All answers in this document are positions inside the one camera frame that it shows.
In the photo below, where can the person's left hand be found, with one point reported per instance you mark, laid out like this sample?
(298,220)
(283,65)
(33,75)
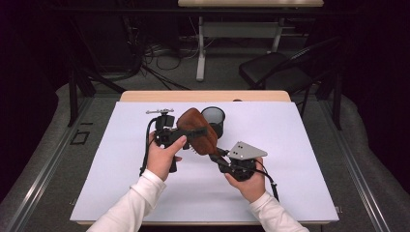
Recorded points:
(161,161)

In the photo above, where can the white-framed desk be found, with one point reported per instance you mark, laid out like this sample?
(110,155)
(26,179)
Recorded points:
(238,30)

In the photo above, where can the white table cover sheet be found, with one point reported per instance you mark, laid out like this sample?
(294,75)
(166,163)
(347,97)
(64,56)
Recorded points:
(129,193)

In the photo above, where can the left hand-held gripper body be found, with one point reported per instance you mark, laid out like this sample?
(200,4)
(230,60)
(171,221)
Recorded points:
(165,132)

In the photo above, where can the person's right hand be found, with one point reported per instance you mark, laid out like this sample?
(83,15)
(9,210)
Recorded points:
(249,188)

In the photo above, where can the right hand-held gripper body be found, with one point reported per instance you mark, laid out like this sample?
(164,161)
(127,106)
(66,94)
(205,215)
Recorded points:
(245,154)

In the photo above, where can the light wooden table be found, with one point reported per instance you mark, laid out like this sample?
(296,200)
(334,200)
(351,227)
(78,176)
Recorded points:
(193,96)

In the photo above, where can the aluminium floor rail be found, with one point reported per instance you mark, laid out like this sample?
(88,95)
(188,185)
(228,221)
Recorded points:
(357,174)
(48,167)

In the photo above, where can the black mesh pen holder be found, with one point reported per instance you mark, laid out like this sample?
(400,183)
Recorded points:
(215,117)

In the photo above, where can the black metal stand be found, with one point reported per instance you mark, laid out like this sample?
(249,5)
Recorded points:
(337,103)
(73,96)

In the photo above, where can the black folding chair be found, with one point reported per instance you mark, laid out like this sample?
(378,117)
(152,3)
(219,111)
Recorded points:
(274,69)

